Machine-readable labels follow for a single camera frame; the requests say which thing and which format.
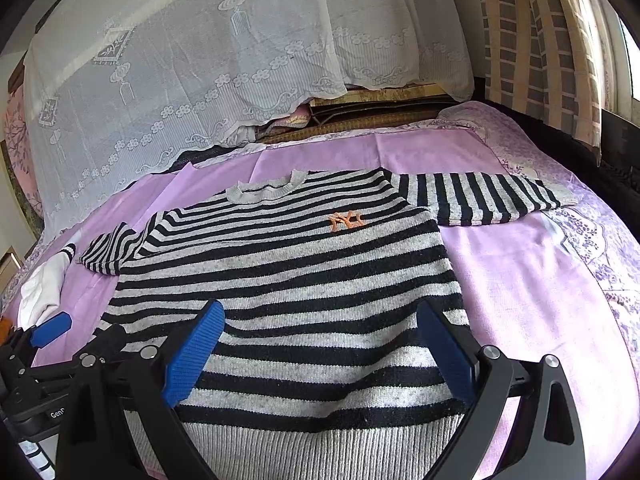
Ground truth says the black grey striped sweater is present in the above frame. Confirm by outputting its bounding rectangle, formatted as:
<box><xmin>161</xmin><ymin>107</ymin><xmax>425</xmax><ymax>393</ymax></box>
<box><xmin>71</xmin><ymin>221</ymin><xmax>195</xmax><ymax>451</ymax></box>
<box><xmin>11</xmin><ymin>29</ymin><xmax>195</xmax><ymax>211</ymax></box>
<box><xmin>81</xmin><ymin>168</ymin><xmax>567</xmax><ymax>479</ymax></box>

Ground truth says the white folded garment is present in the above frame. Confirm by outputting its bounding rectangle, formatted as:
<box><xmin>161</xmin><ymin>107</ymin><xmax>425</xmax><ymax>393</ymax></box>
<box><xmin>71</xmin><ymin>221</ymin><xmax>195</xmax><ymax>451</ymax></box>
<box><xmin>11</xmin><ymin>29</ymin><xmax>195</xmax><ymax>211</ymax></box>
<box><xmin>17</xmin><ymin>244</ymin><xmax>76</xmax><ymax>330</ymax></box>

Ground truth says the pink purple bed sheet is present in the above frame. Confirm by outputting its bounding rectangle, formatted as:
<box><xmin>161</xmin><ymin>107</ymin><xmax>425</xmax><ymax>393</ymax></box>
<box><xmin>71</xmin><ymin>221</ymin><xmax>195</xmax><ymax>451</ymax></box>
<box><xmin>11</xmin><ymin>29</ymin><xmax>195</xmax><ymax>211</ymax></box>
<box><xmin>4</xmin><ymin>127</ymin><xmax>632</xmax><ymax>480</ymax></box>

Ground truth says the white lace cover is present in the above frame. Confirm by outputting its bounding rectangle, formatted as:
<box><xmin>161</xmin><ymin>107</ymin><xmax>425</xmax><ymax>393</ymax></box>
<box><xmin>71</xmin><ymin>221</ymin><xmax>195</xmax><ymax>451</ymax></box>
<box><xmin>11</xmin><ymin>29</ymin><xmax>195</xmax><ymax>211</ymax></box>
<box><xmin>24</xmin><ymin>0</ymin><xmax>474</xmax><ymax>237</ymax></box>

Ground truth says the checkered beige curtain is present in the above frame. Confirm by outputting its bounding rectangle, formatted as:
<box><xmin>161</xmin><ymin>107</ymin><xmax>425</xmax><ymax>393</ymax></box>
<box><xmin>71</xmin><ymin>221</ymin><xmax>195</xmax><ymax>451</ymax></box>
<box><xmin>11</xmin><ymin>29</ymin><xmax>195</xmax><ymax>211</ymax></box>
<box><xmin>480</xmin><ymin>0</ymin><xmax>603</xmax><ymax>154</ymax></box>

